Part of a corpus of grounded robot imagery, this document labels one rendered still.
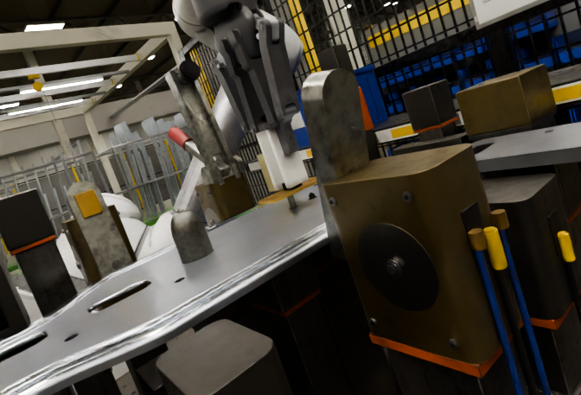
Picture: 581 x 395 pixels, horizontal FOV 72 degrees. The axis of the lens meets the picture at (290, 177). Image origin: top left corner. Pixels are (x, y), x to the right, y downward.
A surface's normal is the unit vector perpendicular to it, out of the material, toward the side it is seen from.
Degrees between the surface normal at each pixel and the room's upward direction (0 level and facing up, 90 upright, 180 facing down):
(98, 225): 78
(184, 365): 0
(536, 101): 90
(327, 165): 90
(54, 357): 0
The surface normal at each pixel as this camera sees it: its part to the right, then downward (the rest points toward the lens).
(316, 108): -0.75, 0.33
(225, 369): -0.33, -0.94
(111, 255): 0.49, -0.29
